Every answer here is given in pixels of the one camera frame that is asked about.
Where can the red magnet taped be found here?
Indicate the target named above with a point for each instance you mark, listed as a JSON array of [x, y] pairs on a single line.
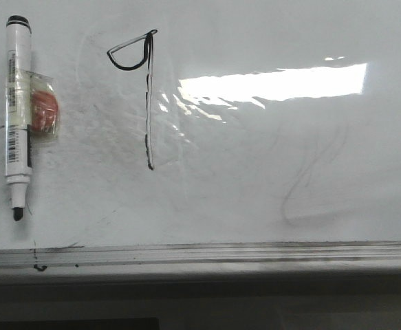
[[45, 108]]

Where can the white black-tipped whiteboard marker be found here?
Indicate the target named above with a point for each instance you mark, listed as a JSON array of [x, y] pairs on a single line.
[[18, 125]]

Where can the white whiteboard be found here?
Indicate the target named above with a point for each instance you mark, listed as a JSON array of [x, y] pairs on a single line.
[[212, 122]]

